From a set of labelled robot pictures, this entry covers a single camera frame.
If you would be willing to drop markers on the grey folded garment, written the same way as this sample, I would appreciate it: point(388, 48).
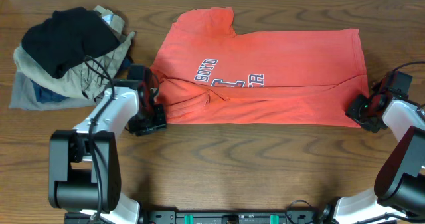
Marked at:
point(23, 97)

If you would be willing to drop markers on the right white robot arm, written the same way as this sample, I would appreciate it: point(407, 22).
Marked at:
point(398, 192)

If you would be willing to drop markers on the black folded garment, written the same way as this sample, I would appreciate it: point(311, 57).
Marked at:
point(64, 40)

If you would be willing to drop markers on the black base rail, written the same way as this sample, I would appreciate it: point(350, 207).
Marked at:
point(216, 217)

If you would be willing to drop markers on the orange printed t-shirt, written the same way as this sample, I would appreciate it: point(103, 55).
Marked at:
point(209, 74)

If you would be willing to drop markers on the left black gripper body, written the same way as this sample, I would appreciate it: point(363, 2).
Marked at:
point(150, 124)

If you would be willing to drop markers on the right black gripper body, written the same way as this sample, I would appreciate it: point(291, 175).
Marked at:
point(359, 109)

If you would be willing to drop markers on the khaki folded garment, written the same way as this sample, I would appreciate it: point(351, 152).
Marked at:
point(88, 79)

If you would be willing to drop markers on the navy blue folded garment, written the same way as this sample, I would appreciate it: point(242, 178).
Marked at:
point(44, 95)

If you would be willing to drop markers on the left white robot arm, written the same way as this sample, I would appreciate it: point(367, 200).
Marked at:
point(84, 176)

